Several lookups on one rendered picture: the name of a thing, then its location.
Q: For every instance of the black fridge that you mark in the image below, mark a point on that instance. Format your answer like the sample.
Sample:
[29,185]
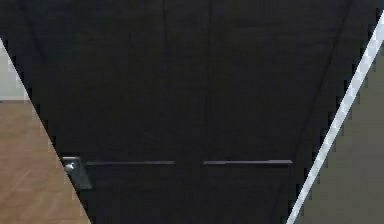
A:
[186,83]

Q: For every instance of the grey metal fridge hinge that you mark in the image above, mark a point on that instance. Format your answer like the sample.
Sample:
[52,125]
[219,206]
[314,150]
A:
[78,173]

